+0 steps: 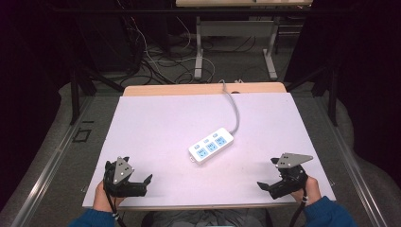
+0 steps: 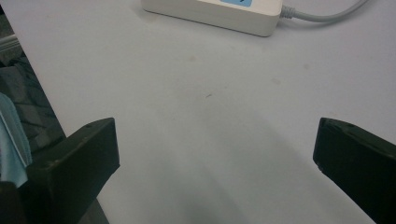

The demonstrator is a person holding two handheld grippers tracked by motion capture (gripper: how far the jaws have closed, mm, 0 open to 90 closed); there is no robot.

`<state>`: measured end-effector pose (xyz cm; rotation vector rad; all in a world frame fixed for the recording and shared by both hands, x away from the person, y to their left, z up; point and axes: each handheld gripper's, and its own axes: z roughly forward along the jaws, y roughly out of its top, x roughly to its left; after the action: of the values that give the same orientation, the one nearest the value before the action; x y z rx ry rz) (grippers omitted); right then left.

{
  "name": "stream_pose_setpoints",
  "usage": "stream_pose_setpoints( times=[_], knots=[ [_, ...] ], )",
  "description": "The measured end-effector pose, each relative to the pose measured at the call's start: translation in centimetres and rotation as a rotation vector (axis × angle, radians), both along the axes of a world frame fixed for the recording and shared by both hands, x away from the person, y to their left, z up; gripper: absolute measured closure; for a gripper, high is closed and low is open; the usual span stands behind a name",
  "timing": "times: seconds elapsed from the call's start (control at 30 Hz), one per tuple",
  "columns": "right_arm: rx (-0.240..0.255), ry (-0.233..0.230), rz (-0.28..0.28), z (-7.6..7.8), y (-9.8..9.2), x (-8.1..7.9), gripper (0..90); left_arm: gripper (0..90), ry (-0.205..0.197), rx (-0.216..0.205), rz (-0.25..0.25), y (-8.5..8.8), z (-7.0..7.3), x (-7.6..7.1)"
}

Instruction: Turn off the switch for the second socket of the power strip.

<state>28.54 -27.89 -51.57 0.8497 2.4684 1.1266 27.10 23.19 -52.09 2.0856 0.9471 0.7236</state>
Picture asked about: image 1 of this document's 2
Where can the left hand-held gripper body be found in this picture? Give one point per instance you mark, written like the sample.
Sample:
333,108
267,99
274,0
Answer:
121,171

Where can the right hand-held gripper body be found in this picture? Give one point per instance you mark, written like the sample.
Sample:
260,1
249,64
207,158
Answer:
291,171

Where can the person's right hand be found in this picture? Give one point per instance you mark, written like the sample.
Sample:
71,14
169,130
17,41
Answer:
310,190

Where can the person's left hand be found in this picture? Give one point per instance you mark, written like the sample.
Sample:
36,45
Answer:
101,200

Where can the white board mat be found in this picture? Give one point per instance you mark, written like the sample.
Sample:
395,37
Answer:
164,132

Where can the white power strip blue sockets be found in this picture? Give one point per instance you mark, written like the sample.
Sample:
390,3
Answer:
210,146

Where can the person's lap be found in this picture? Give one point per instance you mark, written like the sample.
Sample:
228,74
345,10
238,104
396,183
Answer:
205,219

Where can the black metal stand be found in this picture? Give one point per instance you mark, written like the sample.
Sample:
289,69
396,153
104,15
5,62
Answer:
332,94
75,94

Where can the wooden table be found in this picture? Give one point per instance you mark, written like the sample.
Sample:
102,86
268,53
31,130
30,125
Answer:
176,89

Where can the desk with grey metal legs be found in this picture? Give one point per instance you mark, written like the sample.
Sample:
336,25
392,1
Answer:
236,28

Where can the metal floor rail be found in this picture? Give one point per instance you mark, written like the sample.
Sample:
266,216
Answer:
356,170
47,170

